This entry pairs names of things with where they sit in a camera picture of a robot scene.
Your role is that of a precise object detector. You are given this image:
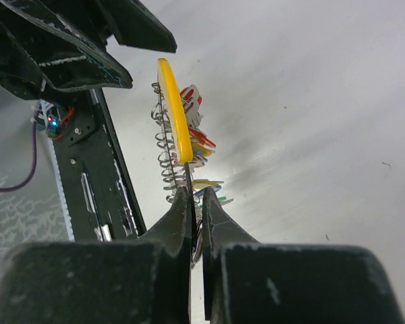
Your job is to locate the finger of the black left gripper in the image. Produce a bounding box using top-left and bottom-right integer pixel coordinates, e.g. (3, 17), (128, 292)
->
(0, 1), (132, 100)

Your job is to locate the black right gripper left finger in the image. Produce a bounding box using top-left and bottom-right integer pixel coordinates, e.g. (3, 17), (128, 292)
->
(0, 188), (192, 323)

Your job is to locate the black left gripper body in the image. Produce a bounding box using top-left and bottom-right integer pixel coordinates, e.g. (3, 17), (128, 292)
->
(0, 0), (178, 102)

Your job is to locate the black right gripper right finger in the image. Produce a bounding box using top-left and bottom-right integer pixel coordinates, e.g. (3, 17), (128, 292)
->
(202, 189), (405, 323)

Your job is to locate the metal keyring with coloured keys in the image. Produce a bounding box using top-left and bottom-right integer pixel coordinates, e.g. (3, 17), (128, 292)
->
(151, 58), (223, 267)

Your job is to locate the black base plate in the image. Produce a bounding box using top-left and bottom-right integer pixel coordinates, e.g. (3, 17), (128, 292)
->
(51, 89), (146, 242)

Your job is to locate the grey cable duct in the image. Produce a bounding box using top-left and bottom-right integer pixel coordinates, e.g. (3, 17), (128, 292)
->
(32, 101), (77, 242)

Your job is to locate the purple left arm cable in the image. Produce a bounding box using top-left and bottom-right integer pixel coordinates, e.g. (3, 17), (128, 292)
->
(0, 111), (40, 193)

